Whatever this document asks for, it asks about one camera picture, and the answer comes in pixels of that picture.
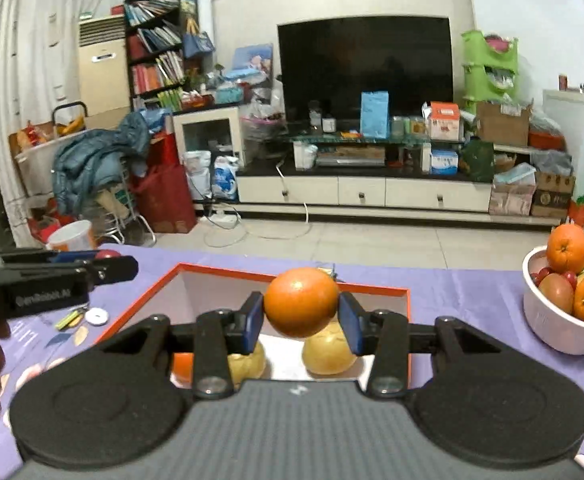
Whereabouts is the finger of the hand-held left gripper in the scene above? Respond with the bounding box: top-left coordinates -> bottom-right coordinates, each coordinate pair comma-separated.
0,249 -> 101,266
78,255 -> 140,289

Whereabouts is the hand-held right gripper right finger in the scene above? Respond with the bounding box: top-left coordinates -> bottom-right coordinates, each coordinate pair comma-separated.
339,291 -> 504,400

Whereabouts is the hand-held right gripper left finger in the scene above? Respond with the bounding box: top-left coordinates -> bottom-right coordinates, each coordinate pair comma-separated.
94,291 -> 265,401

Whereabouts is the orange cardboard box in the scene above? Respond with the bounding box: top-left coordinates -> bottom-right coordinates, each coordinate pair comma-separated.
94,262 -> 413,391

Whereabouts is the orange white canister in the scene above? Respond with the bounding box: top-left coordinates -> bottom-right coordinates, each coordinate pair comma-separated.
46,220 -> 96,253

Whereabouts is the red gift carton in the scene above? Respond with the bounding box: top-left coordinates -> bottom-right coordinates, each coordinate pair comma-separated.
28,200 -> 80,243

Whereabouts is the red tote bag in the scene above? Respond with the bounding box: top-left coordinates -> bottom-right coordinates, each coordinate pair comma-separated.
129,132 -> 197,235

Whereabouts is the blue padded jacket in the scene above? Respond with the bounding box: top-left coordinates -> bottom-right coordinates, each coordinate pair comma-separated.
52,111 -> 151,216

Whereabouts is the white storage bin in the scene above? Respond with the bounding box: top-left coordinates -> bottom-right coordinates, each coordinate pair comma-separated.
14,130 -> 95,196

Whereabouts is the purple floral tablecloth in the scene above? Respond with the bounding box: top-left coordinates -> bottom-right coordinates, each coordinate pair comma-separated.
0,244 -> 584,480

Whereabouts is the white plastic sack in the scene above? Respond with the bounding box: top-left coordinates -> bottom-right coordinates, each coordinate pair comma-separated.
184,150 -> 213,201

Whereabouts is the white television cabinet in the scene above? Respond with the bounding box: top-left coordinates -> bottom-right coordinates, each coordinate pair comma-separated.
235,162 -> 494,215

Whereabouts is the white blue flour sack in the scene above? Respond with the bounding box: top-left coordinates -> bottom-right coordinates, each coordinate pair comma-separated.
212,155 -> 241,202

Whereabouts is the white glass door cabinet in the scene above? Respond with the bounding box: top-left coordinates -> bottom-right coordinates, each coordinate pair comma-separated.
172,105 -> 247,170

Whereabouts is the silver media player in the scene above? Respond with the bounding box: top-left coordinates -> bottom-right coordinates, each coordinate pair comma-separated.
316,146 -> 387,167

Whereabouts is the white plastic jug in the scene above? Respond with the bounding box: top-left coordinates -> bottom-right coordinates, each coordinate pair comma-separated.
293,140 -> 319,171

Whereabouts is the beige standing air conditioner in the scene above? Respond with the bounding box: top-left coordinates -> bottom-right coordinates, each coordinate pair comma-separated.
78,14 -> 132,117

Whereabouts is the blue white mask box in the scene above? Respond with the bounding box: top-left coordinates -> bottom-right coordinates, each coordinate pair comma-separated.
430,149 -> 460,176

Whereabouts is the glass television shelf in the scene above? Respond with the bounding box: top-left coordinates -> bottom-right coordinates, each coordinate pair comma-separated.
276,132 -> 468,171

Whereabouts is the clear plastic bag bundle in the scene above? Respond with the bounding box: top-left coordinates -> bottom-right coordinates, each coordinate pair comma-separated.
242,77 -> 287,153

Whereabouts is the black bookshelf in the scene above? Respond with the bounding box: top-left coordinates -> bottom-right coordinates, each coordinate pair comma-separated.
118,0 -> 225,111

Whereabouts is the white bowl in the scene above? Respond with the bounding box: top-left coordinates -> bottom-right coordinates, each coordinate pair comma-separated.
522,245 -> 584,356

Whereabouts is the white curtain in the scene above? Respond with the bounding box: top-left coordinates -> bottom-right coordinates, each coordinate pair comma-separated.
0,0 -> 117,248

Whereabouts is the pink patterned carton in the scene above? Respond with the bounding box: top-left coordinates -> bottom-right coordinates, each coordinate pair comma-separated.
488,170 -> 538,217

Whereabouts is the teal tissue box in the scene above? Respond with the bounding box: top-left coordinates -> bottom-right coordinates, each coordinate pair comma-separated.
215,87 -> 245,106

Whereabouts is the dark green gift bag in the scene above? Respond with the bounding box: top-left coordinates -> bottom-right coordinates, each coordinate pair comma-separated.
460,139 -> 496,183

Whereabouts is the light blue paper bag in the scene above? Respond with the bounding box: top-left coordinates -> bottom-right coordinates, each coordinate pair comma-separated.
361,91 -> 390,138

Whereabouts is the orange white carton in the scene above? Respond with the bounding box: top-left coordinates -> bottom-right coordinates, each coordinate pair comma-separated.
423,101 -> 461,142

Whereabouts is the dark brown carton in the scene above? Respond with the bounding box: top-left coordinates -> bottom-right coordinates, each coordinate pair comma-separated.
531,172 -> 576,219

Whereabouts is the open cardboard box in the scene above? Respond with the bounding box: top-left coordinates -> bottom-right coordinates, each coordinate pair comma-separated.
476,101 -> 533,147

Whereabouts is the blue photo board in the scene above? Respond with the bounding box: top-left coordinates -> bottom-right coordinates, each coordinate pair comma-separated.
233,44 -> 275,81

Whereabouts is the black television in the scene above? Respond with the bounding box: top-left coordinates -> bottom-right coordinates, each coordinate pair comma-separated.
277,16 -> 454,123

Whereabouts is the green plastic rack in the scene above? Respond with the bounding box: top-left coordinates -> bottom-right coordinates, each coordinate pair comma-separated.
461,30 -> 519,113

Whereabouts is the white chest freezer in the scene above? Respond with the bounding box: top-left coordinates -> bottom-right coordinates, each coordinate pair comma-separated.
542,89 -> 584,203

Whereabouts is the yellow basket black handle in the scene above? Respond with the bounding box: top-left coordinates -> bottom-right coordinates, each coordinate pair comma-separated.
52,101 -> 88,137

